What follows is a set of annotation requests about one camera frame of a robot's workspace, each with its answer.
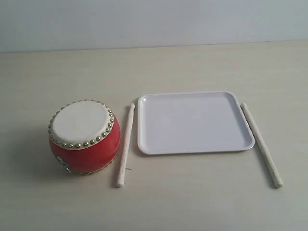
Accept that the wooden drumstick with red marks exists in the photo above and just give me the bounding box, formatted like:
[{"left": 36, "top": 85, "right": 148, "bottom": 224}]
[{"left": 116, "top": 103, "right": 135, "bottom": 188}]

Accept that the white wooden drumstick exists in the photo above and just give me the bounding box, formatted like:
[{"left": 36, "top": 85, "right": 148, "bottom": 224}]
[{"left": 240, "top": 103, "right": 283, "bottom": 189}]

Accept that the red drum with brass studs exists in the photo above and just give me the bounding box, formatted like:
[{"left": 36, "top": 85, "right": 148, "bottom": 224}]
[{"left": 48, "top": 100, "right": 121, "bottom": 175}]

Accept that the white rectangular plastic tray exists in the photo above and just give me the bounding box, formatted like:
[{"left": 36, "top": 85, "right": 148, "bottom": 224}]
[{"left": 137, "top": 91, "right": 255, "bottom": 155}]

